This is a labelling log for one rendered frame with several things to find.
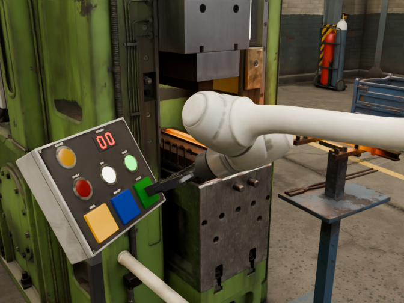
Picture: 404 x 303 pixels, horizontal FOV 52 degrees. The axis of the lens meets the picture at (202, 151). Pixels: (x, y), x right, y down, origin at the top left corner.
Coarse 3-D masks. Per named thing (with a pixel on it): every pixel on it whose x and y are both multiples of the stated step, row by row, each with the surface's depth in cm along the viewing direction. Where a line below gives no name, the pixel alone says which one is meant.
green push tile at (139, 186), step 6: (144, 180) 118; (150, 180) 120; (138, 186) 115; (144, 186) 117; (138, 192) 114; (144, 192) 116; (144, 198) 115; (150, 198) 117; (156, 198) 119; (144, 204) 114; (150, 204) 116
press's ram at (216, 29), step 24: (168, 0) 135; (192, 0) 131; (216, 0) 137; (240, 0) 144; (168, 24) 137; (192, 24) 133; (216, 24) 139; (240, 24) 146; (168, 48) 140; (192, 48) 135; (216, 48) 142; (240, 48) 149
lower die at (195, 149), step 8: (168, 128) 186; (176, 128) 189; (168, 136) 177; (176, 136) 173; (160, 144) 170; (168, 144) 169; (184, 144) 166; (192, 144) 166; (200, 144) 163; (160, 152) 167; (168, 152) 162; (192, 152) 158; (200, 152) 157; (168, 160) 164; (176, 160) 159; (192, 160) 152
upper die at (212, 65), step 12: (168, 60) 150; (180, 60) 145; (192, 60) 139; (204, 60) 140; (216, 60) 143; (228, 60) 147; (168, 72) 152; (180, 72) 146; (192, 72) 141; (204, 72) 141; (216, 72) 145; (228, 72) 148
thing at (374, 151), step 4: (348, 144) 172; (352, 144) 170; (360, 148) 167; (364, 148) 165; (368, 148) 163; (372, 148) 161; (376, 148) 160; (380, 148) 159; (372, 152) 161; (376, 152) 161; (380, 152) 160; (384, 152) 158; (388, 152) 156; (392, 152) 155; (396, 152) 155; (384, 156) 158; (388, 156) 157; (392, 156) 156; (396, 156) 154; (392, 160) 155; (396, 160) 154
